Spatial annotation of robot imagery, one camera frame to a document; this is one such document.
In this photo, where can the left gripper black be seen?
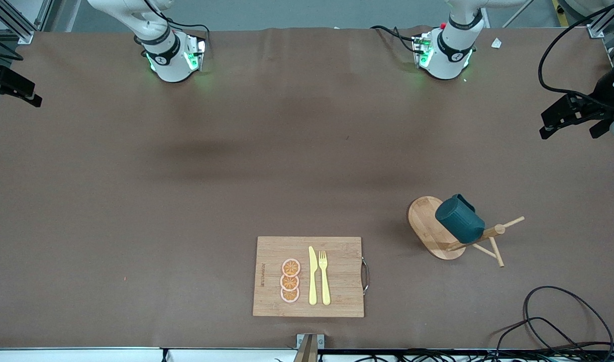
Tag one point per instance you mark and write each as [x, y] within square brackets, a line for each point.
[600, 93]

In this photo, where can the teal cup yellow inside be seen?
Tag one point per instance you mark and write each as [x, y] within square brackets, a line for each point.
[460, 221]

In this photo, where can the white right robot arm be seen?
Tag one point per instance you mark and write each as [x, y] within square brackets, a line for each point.
[174, 65]

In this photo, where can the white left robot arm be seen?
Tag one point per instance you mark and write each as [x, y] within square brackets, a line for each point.
[450, 60]

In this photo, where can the wooden mug rack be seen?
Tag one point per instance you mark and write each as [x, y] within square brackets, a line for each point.
[422, 226]

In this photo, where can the table cover sheet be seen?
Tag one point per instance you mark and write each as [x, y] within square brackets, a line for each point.
[236, 151]

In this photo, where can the bamboo cutting board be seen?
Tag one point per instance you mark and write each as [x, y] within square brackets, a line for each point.
[342, 301]

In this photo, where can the yellow plastic fork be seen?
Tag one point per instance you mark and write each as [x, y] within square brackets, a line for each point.
[325, 289]

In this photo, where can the yellow plastic knife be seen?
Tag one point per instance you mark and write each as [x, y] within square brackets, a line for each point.
[312, 281]

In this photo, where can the orange slice toy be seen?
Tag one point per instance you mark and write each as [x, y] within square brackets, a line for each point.
[291, 267]
[289, 282]
[289, 295]

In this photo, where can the aluminium frame profile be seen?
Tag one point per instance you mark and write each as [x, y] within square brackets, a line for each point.
[596, 31]
[25, 36]

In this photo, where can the white table edge rail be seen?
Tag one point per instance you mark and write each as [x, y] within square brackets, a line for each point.
[86, 356]

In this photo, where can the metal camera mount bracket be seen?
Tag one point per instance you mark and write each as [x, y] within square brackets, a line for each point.
[309, 352]

